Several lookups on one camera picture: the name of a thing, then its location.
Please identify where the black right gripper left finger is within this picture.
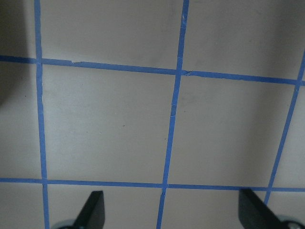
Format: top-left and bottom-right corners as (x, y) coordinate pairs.
(52, 191), (105, 229)

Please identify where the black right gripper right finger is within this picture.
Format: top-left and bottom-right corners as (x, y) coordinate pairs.
(238, 188), (305, 229)

